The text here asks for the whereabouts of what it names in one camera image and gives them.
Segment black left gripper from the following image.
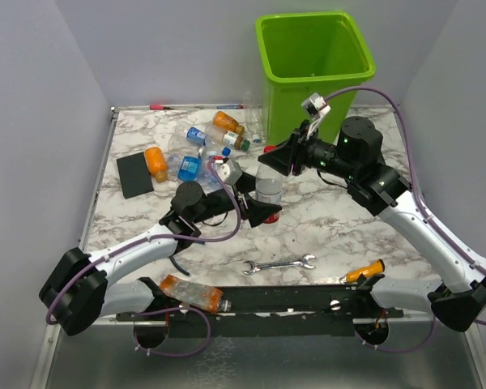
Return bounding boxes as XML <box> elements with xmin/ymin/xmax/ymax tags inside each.
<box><xmin>192</xmin><ymin>172</ymin><xmax>281</xmax><ymax>226</ymax></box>

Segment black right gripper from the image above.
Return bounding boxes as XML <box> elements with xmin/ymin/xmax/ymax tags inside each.
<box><xmin>259</xmin><ymin>119</ymin><xmax>358</xmax><ymax>181</ymax></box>

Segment clear bottle red cap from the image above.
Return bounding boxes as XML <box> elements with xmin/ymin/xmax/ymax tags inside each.
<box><xmin>255</xmin><ymin>163</ymin><xmax>284</xmax><ymax>205</ymax></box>

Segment small orange bottle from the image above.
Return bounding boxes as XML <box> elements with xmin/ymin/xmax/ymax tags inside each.
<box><xmin>144</xmin><ymin>147</ymin><xmax>168</xmax><ymax>183</ymax></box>

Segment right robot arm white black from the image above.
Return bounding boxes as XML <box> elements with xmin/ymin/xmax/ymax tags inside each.
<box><xmin>258</xmin><ymin>116</ymin><xmax>486</xmax><ymax>332</ymax></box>

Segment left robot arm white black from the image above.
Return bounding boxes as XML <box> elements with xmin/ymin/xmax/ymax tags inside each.
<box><xmin>39</xmin><ymin>174</ymin><xmax>282</xmax><ymax>336</ymax></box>

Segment tall clear bottle by bin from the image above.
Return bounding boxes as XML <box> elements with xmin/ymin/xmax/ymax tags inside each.
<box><xmin>243</xmin><ymin>90</ymin><xmax>264</xmax><ymax>143</ymax></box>

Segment green plastic bin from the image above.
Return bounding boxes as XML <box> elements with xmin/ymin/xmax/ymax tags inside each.
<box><xmin>255</xmin><ymin>11</ymin><xmax>376</xmax><ymax>145</ymax></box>

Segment silver open-end wrench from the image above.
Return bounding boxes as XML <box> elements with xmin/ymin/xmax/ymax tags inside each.
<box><xmin>243</xmin><ymin>254</ymin><xmax>317</xmax><ymax>276</ymax></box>

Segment clear bottle light-blue label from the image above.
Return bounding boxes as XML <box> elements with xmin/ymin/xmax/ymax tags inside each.
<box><xmin>167</xmin><ymin>154</ymin><xmax>202</xmax><ymax>182</ymax></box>

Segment blue marker pen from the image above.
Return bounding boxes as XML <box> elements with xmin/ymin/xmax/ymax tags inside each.
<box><xmin>216</xmin><ymin>104</ymin><xmax>245</xmax><ymax>110</ymax></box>

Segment orange juice bottle back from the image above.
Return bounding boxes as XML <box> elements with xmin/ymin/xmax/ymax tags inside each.
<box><xmin>212</xmin><ymin>111</ymin><xmax>245</xmax><ymax>135</ymax></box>

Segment clear bottle blue label back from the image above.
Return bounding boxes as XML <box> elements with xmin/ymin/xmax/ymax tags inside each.
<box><xmin>185</xmin><ymin>126</ymin><xmax>224</xmax><ymax>151</ymax></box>

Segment orange bottle at front edge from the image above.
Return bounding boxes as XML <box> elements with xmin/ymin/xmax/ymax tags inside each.
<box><xmin>159</xmin><ymin>275</ymin><xmax>232</xmax><ymax>313</ymax></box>

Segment black flat box left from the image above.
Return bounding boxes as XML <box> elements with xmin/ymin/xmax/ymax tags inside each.
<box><xmin>116</xmin><ymin>152</ymin><xmax>153</xmax><ymax>199</ymax></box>

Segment red marker pen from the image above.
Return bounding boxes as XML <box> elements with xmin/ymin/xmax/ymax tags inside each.
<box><xmin>149</xmin><ymin>104</ymin><xmax>173</xmax><ymax>111</ymax></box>

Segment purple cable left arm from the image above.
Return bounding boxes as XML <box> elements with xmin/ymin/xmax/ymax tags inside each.
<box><xmin>45</xmin><ymin>161</ymin><xmax>244</xmax><ymax>325</ymax></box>

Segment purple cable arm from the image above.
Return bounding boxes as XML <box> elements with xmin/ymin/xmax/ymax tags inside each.
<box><xmin>326</xmin><ymin>86</ymin><xmax>486</xmax><ymax>327</ymax></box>
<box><xmin>45</xmin><ymin>161</ymin><xmax>244</xmax><ymax>325</ymax></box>

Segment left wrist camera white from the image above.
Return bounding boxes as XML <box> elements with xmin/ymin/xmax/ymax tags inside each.
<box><xmin>208</xmin><ymin>156</ymin><xmax>243</xmax><ymax>186</ymax></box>

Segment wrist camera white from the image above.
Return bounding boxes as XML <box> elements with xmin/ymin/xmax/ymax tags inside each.
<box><xmin>301</xmin><ymin>92</ymin><xmax>331</xmax><ymax>139</ymax></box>
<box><xmin>208</xmin><ymin>156</ymin><xmax>243</xmax><ymax>186</ymax></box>

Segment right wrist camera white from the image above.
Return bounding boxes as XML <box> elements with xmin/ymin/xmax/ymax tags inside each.
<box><xmin>301</xmin><ymin>92</ymin><xmax>331</xmax><ymax>139</ymax></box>

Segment blue handle pliers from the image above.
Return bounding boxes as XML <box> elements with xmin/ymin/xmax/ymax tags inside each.
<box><xmin>169</xmin><ymin>239</ymin><xmax>206</xmax><ymax>276</ymax></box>

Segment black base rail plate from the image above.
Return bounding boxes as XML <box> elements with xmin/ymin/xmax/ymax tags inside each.
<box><xmin>116</xmin><ymin>281</ymin><xmax>454</xmax><ymax>337</ymax></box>

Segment orange handle screwdriver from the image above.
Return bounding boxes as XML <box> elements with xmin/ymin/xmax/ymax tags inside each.
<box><xmin>339</xmin><ymin>259</ymin><xmax>385</xmax><ymax>284</ymax></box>

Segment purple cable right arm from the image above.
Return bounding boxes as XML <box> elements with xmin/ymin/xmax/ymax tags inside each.
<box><xmin>326</xmin><ymin>86</ymin><xmax>486</xmax><ymax>327</ymax></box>

